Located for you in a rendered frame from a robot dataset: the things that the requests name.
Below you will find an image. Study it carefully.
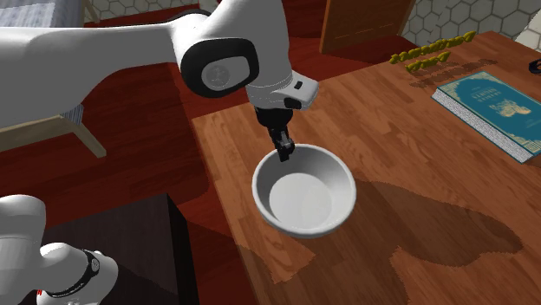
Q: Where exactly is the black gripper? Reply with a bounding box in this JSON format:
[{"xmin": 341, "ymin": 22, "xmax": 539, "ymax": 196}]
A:
[{"xmin": 254, "ymin": 106, "xmax": 297, "ymax": 163}]

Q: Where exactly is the white bowl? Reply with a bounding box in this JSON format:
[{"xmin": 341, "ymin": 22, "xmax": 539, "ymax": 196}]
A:
[{"xmin": 251, "ymin": 143, "xmax": 358, "ymax": 239}]

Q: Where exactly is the brown wooden door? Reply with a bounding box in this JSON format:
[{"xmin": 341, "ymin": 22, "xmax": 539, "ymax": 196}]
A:
[{"xmin": 318, "ymin": 0, "xmax": 418, "ymax": 55}]

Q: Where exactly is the short yellow twisted stick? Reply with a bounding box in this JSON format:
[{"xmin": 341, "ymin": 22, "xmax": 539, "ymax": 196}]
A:
[{"xmin": 404, "ymin": 51, "xmax": 452, "ymax": 74}]

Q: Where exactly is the long yellow twisted stick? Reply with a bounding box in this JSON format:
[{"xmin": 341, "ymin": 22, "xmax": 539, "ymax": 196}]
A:
[{"xmin": 388, "ymin": 29, "xmax": 478, "ymax": 66}]

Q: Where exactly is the dark robot stand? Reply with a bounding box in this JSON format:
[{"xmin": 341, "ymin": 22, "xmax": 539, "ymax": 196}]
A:
[{"xmin": 16, "ymin": 192, "xmax": 200, "ymax": 305}]

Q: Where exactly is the teal book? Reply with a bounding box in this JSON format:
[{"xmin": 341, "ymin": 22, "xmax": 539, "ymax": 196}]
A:
[{"xmin": 431, "ymin": 70, "xmax": 541, "ymax": 165}]

